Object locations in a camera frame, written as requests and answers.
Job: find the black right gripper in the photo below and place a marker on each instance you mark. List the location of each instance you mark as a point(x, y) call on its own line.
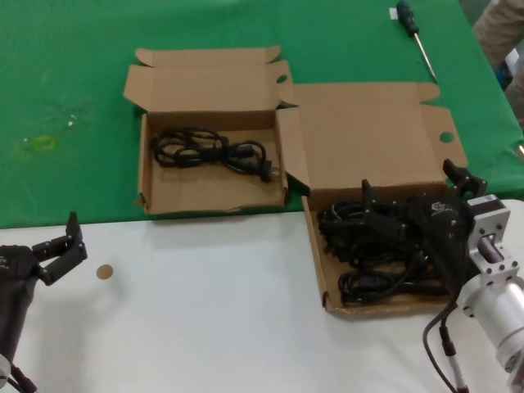
point(446, 229)

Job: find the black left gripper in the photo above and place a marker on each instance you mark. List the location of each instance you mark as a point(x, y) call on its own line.
point(16, 286)

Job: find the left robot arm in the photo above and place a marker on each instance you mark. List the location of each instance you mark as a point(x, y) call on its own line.
point(3, 366)

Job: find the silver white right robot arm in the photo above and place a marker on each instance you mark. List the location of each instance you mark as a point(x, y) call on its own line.
point(491, 254)

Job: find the larger flat cardboard box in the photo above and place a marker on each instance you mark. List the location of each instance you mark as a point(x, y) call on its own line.
point(368, 135)

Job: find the cardboard box with torn edge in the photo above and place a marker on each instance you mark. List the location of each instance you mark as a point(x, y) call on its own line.
point(213, 192)

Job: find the clear plastic bag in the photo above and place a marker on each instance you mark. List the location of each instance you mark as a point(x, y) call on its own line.
point(71, 119)

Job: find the person in beige clothing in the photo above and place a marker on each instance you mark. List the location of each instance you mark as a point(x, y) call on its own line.
point(499, 32)

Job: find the small white paper tag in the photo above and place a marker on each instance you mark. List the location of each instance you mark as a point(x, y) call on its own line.
point(393, 14)

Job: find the green table cloth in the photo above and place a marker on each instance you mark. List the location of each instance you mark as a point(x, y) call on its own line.
point(61, 61)

